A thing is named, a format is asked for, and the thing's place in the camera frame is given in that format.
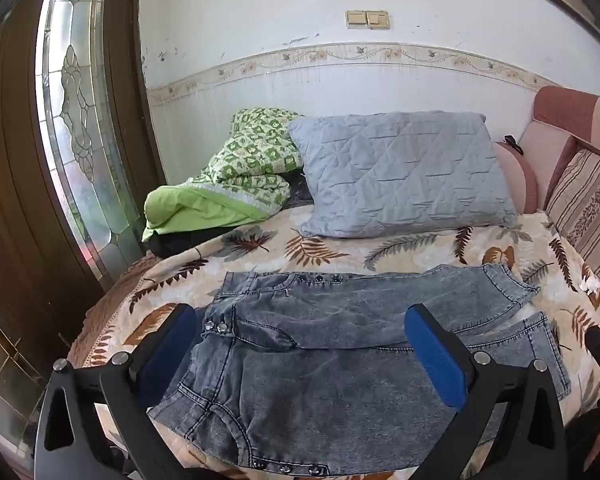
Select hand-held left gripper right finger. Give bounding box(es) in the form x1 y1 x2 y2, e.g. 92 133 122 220
404 303 567 480

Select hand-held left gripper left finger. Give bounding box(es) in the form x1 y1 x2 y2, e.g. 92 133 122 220
34 303 200 480

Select grey-blue denim pants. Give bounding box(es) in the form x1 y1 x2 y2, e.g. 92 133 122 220
147 262 572 476

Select small white object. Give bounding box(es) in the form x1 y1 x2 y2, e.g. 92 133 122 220
580 264 600 295

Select dark cloth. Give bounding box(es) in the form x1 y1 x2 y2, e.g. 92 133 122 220
146 170 315 262

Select striped floral cushion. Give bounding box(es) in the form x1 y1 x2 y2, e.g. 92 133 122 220
544 147 600 313

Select leaf-print beige blanket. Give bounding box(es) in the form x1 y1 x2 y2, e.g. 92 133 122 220
67 207 600 480

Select pink round cushion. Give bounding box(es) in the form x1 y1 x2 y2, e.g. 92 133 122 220
494 141 540 215

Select grey quilted pillow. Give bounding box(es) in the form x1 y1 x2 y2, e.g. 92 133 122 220
287 111 520 239

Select green patterned quilt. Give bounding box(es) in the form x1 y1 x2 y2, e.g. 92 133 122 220
141 107 305 242

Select wooden door with patterned glass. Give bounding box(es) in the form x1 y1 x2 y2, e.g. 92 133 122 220
0 0 168 461

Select cream double light switch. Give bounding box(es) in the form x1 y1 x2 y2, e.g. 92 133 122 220
345 10 391 30

